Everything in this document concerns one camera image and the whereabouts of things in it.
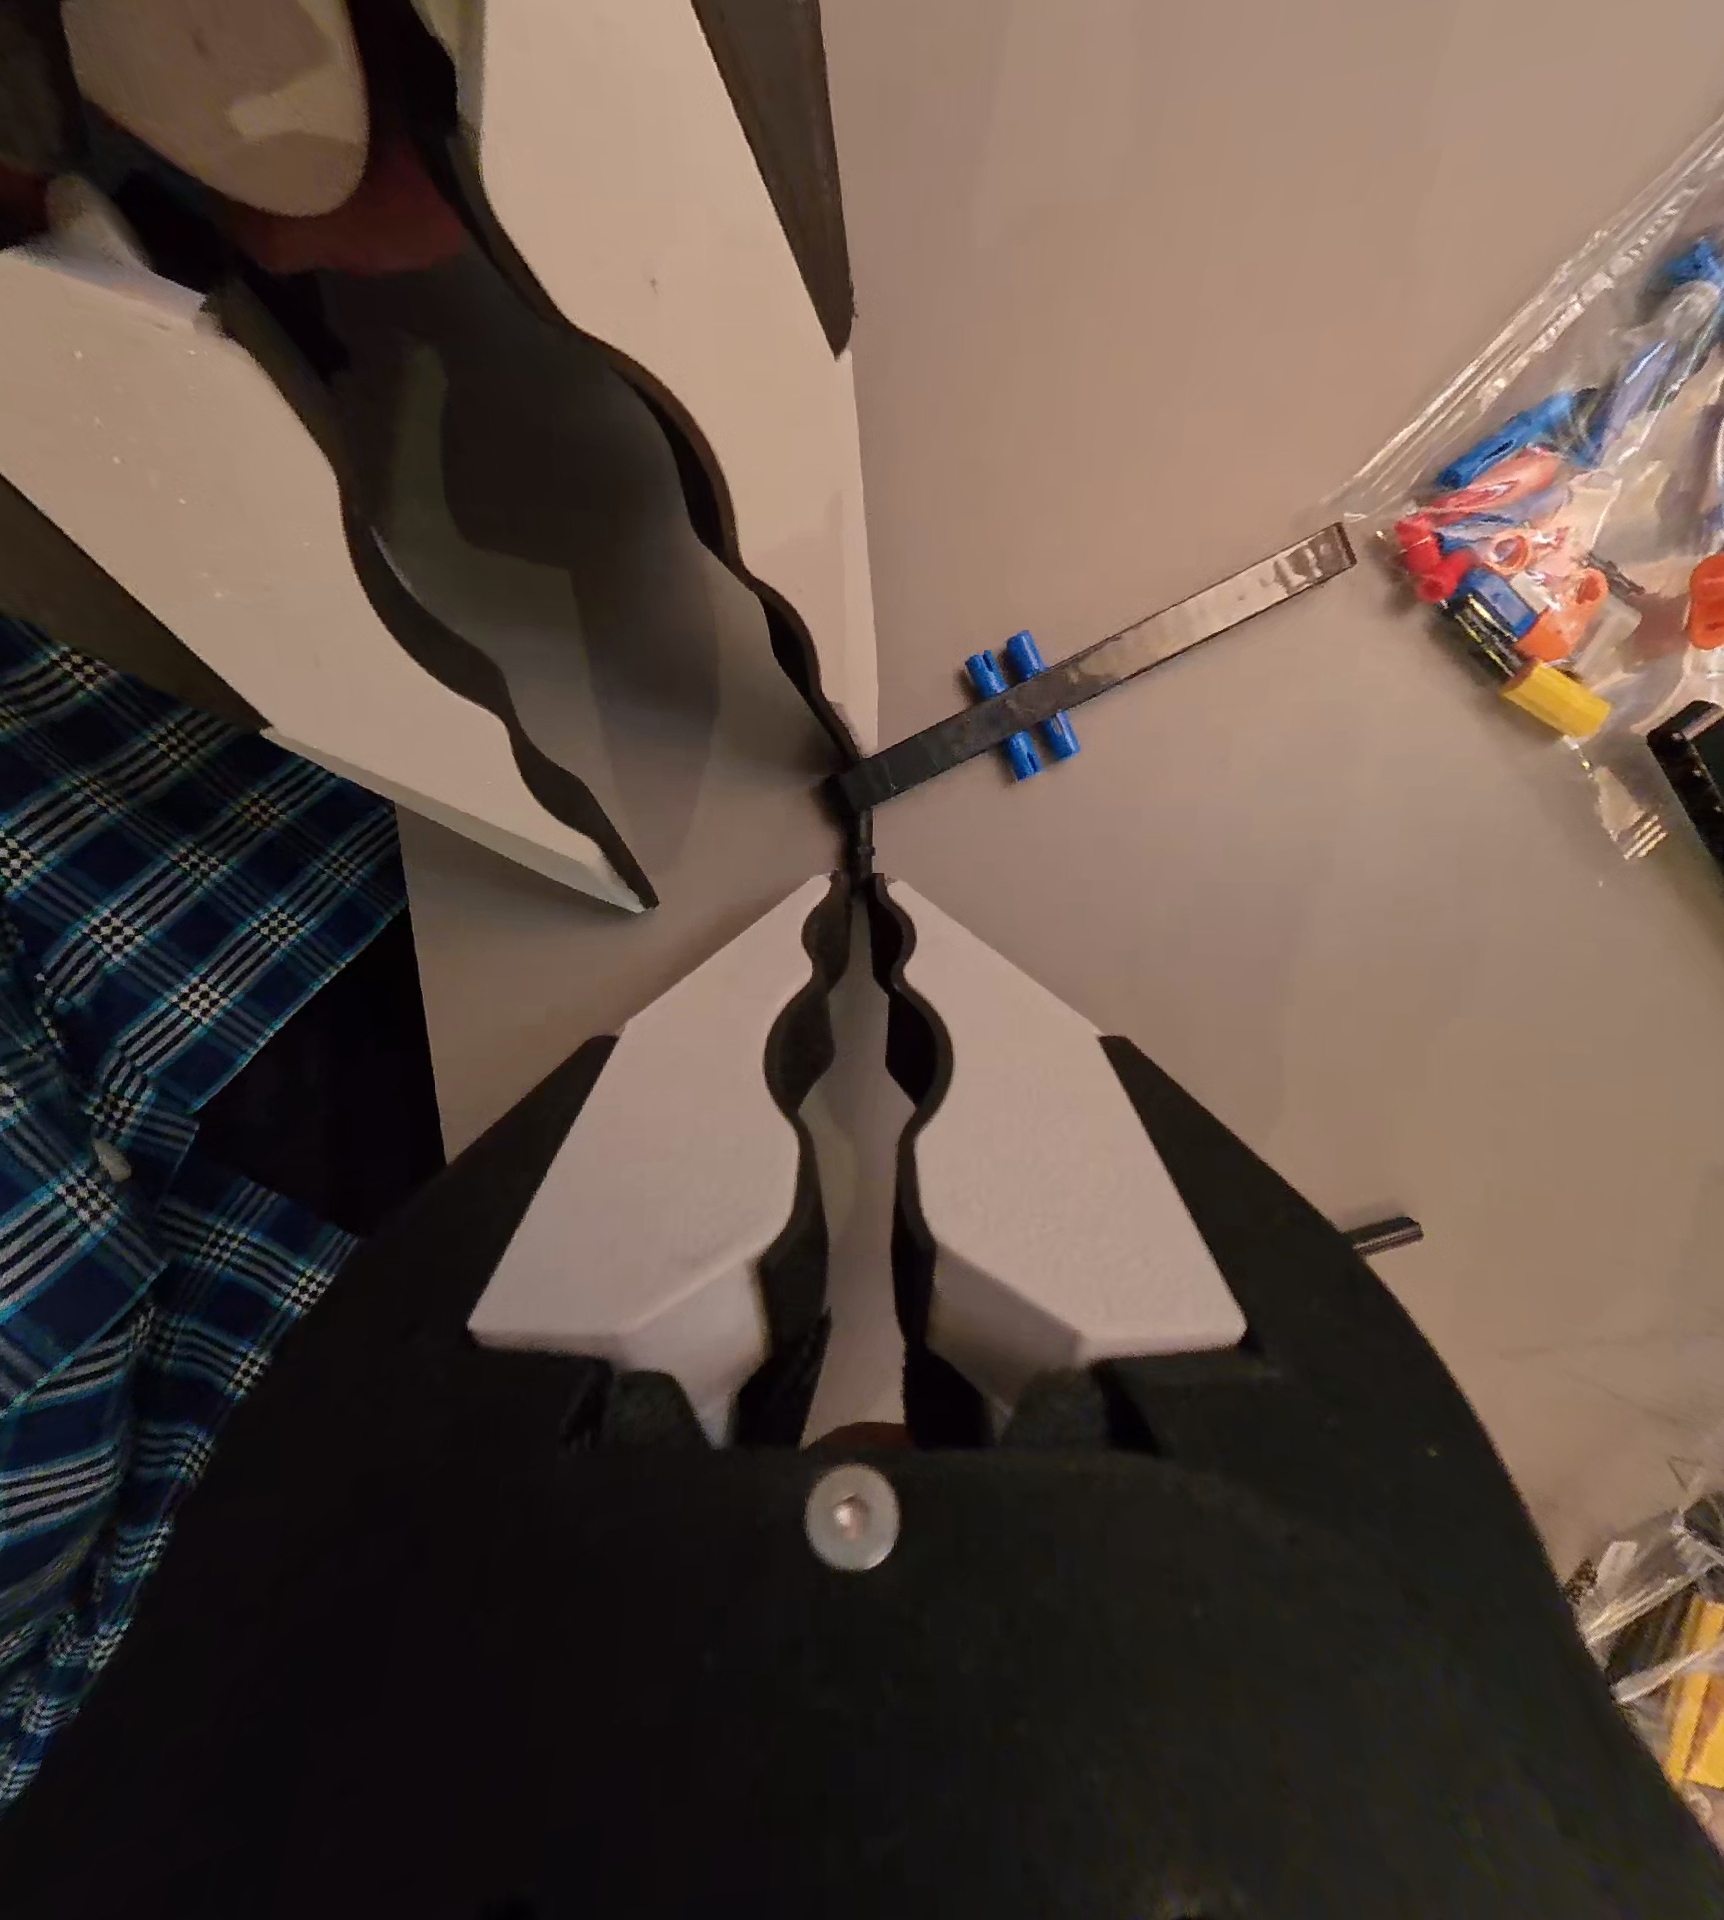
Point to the large clear bag lego parts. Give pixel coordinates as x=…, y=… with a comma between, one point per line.
x=1703, y=1648

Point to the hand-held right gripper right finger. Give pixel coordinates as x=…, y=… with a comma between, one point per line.
x=1072, y=1200

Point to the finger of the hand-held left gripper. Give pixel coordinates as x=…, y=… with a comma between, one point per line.
x=654, y=225
x=128, y=478

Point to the long black lego axle pin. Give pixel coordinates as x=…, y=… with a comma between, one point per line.
x=1396, y=1233

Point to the small clear bag lego pieces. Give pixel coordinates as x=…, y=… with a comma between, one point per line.
x=1552, y=497

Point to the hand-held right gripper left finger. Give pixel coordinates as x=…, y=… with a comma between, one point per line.
x=636, y=1200

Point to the person's left hand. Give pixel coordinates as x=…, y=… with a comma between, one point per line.
x=381, y=233

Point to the blue plaid shirt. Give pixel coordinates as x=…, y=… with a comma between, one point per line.
x=82, y=975

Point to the thin black lego beam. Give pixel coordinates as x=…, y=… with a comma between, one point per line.
x=1176, y=613

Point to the blue lego pin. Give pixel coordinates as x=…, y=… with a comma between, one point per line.
x=977, y=667
x=1026, y=648

